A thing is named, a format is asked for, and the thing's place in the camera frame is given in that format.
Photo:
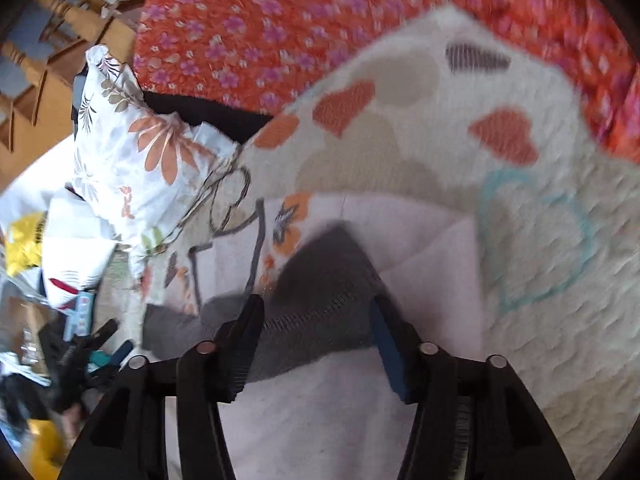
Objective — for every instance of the red floral bed sheet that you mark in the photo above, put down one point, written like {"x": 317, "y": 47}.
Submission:
{"x": 259, "y": 55}

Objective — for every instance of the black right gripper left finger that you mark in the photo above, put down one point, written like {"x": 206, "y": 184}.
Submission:
{"x": 214, "y": 372}

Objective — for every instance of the heart patterned quilted bedspread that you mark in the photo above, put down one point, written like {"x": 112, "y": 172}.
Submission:
{"x": 468, "y": 173}

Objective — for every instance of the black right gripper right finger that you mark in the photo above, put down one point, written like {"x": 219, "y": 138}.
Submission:
{"x": 427, "y": 377}

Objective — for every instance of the white floral leaf pillow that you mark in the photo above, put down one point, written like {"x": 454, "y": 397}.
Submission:
{"x": 141, "y": 172}

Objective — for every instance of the pale pink grey-trimmed sweater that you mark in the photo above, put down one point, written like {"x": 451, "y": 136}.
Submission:
{"x": 317, "y": 404}

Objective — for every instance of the wooden spindle chair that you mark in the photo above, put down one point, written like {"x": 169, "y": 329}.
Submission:
{"x": 39, "y": 117}

